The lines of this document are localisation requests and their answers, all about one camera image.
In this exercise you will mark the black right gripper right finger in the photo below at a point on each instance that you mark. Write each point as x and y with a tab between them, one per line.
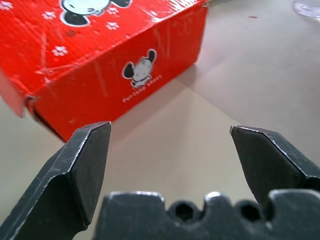
270	160

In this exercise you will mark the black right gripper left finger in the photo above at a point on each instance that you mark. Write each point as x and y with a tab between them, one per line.
62	180

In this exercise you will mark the red shallow cardboard box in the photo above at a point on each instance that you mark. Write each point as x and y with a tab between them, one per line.
100	75

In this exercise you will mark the clear bottle with purple cap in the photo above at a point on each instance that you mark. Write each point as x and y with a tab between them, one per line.
308	7

